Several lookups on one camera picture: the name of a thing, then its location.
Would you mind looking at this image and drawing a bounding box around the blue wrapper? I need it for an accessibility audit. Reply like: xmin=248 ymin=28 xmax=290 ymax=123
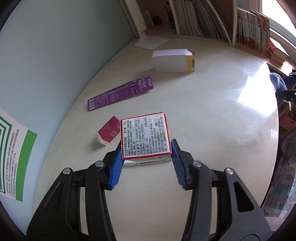
xmin=269 ymin=73 xmax=287 ymax=91

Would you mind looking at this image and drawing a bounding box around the red white medicine box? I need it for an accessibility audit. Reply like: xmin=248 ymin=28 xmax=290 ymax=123
xmin=120 ymin=112 xmax=172 ymax=164

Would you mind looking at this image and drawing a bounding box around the small dark red box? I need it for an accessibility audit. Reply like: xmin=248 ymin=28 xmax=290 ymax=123
xmin=97 ymin=116 xmax=120 ymax=146

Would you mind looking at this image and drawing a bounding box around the purple toothbrush card package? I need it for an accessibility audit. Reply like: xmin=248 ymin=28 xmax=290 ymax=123
xmin=87 ymin=76 xmax=153 ymax=111

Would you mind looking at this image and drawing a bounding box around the plain white tall box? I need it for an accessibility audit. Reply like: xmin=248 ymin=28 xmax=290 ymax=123
xmin=152 ymin=49 xmax=195 ymax=73

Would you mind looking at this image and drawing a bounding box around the white marker pen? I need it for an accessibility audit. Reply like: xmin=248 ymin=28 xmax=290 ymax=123
xmin=123 ymin=160 xmax=138 ymax=167

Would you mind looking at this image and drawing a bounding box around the wooden bookshelf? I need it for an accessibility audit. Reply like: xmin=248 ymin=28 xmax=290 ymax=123
xmin=147 ymin=1 xmax=295 ymax=68

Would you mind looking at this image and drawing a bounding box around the grey floral bed quilt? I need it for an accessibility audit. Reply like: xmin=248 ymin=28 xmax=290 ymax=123
xmin=261 ymin=132 xmax=295 ymax=218

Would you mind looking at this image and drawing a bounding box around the green striped calibration poster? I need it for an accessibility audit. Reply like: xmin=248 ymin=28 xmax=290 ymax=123
xmin=0 ymin=109 xmax=37 ymax=202

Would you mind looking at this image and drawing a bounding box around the white desk lamp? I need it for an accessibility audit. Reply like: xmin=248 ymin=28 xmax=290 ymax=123
xmin=119 ymin=0 xmax=170 ymax=51

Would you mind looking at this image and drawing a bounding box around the green spray bottle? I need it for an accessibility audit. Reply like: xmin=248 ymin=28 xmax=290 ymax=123
xmin=144 ymin=10 xmax=154 ymax=29

